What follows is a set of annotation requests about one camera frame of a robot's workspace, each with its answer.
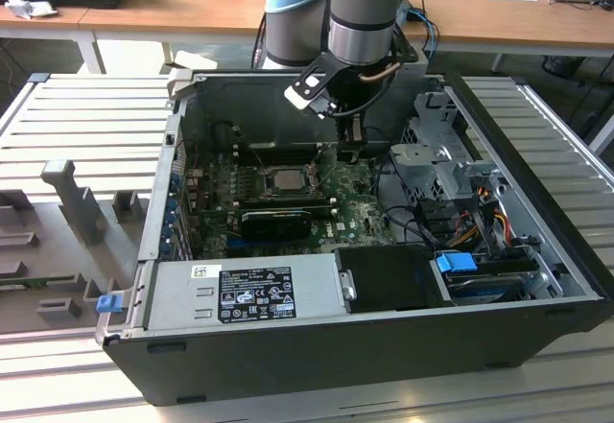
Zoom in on metal socket cover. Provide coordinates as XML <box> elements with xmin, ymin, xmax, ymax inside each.
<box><xmin>310</xmin><ymin>144</ymin><xmax>342</xmax><ymax>190</ymax></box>

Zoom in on silver CPU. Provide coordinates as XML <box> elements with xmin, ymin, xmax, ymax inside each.
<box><xmin>267</xmin><ymin>169</ymin><xmax>309</xmax><ymax>193</ymax></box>

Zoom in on CPU socket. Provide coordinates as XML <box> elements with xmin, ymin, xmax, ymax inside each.
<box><xmin>257</xmin><ymin>164</ymin><xmax>321</xmax><ymax>200</ymax></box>

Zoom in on metal drive cage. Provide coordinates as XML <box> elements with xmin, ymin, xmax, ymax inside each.
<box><xmin>388</xmin><ymin>89</ymin><xmax>509</xmax><ymax>213</ymax></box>

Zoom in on black RAM slots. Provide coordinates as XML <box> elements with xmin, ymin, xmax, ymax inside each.
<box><xmin>234</xmin><ymin>140</ymin><xmax>323</xmax><ymax>165</ymax></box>

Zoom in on green motherboard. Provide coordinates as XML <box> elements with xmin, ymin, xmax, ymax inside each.
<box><xmin>184</xmin><ymin>147</ymin><xmax>423</xmax><ymax>259</ymax></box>

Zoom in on black RAM stick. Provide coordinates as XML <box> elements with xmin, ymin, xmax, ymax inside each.
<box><xmin>242</xmin><ymin>196</ymin><xmax>337</xmax><ymax>218</ymax></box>

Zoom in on black graphics card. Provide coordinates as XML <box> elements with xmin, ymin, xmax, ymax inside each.
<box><xmin>239</xmin><ymin>209</ymin><xmax>312</xmax><ymax>241</ymax></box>

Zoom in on wooden desk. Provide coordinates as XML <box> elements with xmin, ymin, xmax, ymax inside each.
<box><xmin>0</xmin><ymin>0</ymin><xmax>614</xmax><ymax>77</ymax></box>

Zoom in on hard disk in blue carrier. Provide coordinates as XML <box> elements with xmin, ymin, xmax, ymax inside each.
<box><xmin>435</xmin><ymin>251</ymin><xmax>527</xmax><ymax>305</ymax></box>

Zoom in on black open PC case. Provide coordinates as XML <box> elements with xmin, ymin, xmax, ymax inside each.
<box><xmin>95</xmin><ymin>70</ymin><xmax>614</xmax><ymax>408</ymax></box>

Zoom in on grey power supply unit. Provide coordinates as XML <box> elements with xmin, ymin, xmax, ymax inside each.
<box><xmin>143</xmin><ymin>252</ymin><xmax>349</xmax><ymax>331</ymax></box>

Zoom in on blue case latch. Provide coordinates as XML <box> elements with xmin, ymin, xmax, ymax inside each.
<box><xmin>95</xmin><ymin>294</ymin><xmax>122</xmax><ymax>315</ymax></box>

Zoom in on grey parts rack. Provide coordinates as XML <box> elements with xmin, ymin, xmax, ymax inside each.
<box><xmin>0</xmin><ymin>158</ymin><xmax>141</xmax><ymax>336</ymax></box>

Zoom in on crumpled white paper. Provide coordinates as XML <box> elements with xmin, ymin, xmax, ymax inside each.
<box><xmin>4</xmin><ymin>0</ymin><xmax>59</xmax><ymax>21</ymax></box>

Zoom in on green RAM stick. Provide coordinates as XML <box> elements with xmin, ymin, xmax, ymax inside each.
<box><xmin>0</xmin><ymin>273</ymin><xmax>77</xmax><ymax>290</ymax></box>

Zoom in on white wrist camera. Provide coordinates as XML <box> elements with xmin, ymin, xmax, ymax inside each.
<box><xmin>283</xmin><ymin>70</ymin><xmax>337</xmax><ymax>120</ymax></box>

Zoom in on black cable in case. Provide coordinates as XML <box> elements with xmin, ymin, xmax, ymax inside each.
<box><xmin>371</xmin><ymin>152</ymin><xmax>433</xmax><ymax>247</ymax></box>

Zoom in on blue cable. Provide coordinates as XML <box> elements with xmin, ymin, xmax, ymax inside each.
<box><xmin>408</xmin><ymin>8</ymin><xmax>440</xmax><ymax>58</ymax></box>

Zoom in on grey plastic bracket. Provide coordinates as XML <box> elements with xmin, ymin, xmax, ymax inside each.
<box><xmin>166</xmin><ymin>50</ymin><xmax>216</xmax><ymax>103</ymax></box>

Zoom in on yellow red wire bundle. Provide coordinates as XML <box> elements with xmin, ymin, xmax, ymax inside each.
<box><xmin>450</xmin><ymin>206</ymin><xmax>510</xmax><ymax>247</ymax></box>

